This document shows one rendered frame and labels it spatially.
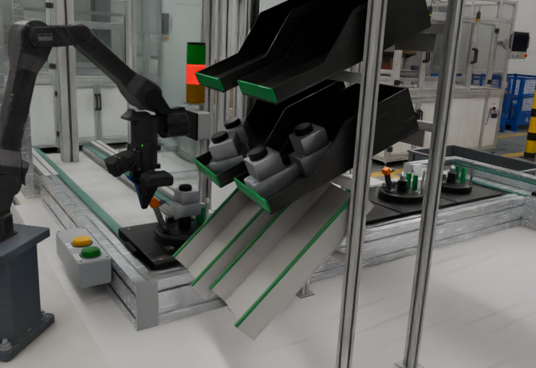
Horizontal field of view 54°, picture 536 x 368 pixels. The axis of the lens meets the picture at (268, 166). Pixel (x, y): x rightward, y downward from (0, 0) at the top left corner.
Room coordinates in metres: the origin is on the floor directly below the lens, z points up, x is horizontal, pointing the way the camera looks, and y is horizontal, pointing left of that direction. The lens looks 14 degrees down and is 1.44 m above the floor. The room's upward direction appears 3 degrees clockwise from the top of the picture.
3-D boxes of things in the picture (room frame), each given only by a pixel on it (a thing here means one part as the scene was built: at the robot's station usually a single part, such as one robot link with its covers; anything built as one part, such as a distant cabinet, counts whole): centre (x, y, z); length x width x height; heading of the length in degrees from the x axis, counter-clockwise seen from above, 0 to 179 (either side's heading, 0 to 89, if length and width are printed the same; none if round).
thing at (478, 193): (1.73, -0.63, 1.01); 0.24 x 0.24 x 0.13; 35
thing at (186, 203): (1.17, 0.18, 1.06); 0.08 x 0.04 x 0.07; 125
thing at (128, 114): (1.11, 0.27, 1.24); 0.09 x 0.06 x 0.07; 134
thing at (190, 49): (1.39, 0.20, 1.38); 0.05 x 0.05 x 0.05
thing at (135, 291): (1.31, 0.47, 0.91); 0.89 x 0.06 x 0.11; 35
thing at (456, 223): (1.44, -0.21, 0.91); 1.24 x 0.33 x 0.10; 125
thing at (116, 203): (1.43, 0.34, 0.91); 0.84 x 0.28 x 0.10; 35
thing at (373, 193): (1.59, -0.42, 1.01); 0.24 x 0.24 x 0.13; 35
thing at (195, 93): (1.39, 0.20, 1.28); 0.05 x 0.05 x 0.05
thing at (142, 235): (1.17, 0.19, 0.96); 0.24 x 0.24 x 0.02; 35
